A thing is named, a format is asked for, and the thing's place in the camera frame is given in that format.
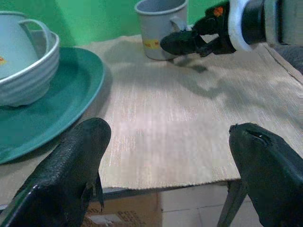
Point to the brown cardboard box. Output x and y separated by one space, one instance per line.
132 210

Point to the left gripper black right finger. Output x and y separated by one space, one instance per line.
272 170

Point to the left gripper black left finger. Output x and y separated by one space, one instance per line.
61 170

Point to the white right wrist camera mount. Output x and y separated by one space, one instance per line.
236 28

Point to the grey ribbed bowl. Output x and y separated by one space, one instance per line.
30 82

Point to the pale grey mug with label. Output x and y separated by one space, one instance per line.
16 45

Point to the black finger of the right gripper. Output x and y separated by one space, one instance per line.
180 43
188 28

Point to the grey mug with yellow label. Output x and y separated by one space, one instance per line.
155 26

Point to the beige woven placemat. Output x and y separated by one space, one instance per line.
170 113

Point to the green ceramic plate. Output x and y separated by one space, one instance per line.
71 89

